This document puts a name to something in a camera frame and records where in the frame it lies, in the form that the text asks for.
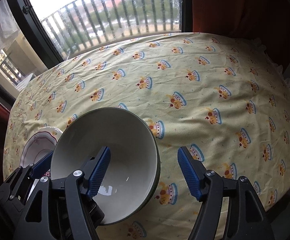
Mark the dark window frame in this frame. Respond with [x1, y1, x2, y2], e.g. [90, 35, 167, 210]
[0, 0, 193, 100]

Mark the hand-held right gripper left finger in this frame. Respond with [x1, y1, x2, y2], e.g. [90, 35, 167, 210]
[12, 146, 111, 240]

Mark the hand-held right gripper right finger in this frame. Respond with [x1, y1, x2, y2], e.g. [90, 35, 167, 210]
[177, 146, 275, 240]

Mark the yellow printed tablecloth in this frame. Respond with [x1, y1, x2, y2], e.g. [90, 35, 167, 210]
[3, 32, 290, 239]

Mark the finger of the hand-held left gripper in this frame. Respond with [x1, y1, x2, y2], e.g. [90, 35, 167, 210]
[89, 200, 106, 227]
[31, 151, 54, 178]

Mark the wavy-rim plate with centre emblem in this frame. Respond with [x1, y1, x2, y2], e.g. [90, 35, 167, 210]
[19, 126, 63, 174]

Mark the white hanging garment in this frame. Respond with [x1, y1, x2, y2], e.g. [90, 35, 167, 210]
[0, 0, 19, 48]

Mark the grey slatted outdoor board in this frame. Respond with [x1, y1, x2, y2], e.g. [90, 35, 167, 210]
[15, 73, 35, 92]

